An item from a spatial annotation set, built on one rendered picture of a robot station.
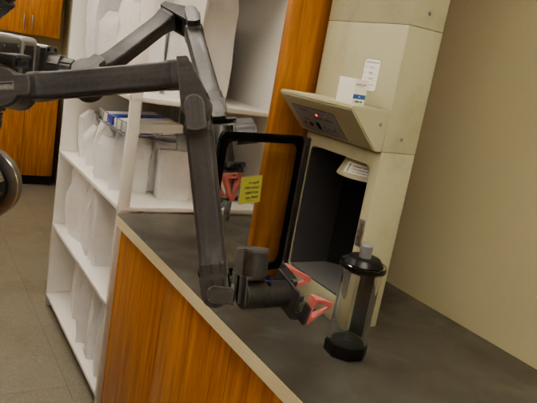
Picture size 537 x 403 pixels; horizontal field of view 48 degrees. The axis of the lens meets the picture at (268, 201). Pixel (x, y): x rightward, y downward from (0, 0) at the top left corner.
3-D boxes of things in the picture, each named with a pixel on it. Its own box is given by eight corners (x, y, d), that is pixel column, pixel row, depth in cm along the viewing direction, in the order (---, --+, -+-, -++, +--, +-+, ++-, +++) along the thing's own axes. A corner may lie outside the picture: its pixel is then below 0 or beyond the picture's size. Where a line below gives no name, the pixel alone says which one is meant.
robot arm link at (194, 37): (180, 33, 192) (180, 5, 183) (198, 32, 193) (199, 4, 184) (208, 137, 170) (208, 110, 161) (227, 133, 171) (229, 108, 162)
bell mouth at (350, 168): (371, 171, 175) (375, 153, 174) (414, 187, 161) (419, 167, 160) (323, 168, 166) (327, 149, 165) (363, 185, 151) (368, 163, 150)
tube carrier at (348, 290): (352, 336, 150) (371, 255, 145) (376, 357, 140) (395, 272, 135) (315, 337, 145) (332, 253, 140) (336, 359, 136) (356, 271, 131)
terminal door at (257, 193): (280, 268, 178) (305, 135, 169) (198, 281, 157) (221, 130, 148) (278, 267, 179) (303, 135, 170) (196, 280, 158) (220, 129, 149)
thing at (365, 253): (367, 265, 144) (373, 239, 143) (389, 280, 136) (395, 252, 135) (335, 264, 141) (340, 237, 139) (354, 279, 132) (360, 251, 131)
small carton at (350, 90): (348, 101, 150) (352, 77, 148) (363, 105, 146) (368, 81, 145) (335, 100, 146) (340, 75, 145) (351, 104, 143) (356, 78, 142)
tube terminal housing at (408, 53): (344, 278, 195) (395, 36, 177) (413, 322, 168) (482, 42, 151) (279, 281, 181) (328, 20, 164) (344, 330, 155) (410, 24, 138)
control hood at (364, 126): (308, 128, 171) (314, 93, 169) (382, 152, 144) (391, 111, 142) (273, 124, 165) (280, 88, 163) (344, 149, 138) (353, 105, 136)
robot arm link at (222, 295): (209, 294, 129) (204, 302, 121) (213, 241, 129) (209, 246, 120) (264, 299, 129) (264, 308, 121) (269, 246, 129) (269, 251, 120)
